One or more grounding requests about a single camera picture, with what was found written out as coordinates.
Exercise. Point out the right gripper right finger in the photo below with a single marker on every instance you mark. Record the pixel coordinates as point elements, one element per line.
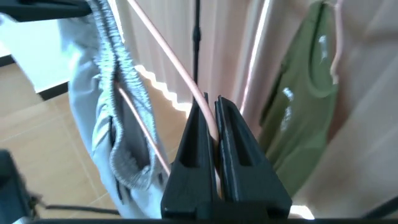
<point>248,180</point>

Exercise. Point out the pink clothes hanger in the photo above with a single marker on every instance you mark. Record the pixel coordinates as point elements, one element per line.
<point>338,37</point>
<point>174,59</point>

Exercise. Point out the green long-sleeved shirt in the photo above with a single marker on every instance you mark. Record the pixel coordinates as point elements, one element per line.
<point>298,124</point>

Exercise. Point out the pale grey shorts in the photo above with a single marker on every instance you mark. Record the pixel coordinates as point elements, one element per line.
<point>102,102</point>

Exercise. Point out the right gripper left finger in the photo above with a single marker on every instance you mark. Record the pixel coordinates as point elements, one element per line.
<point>191,183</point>

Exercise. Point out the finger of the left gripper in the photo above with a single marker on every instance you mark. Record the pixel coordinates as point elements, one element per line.
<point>43,9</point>

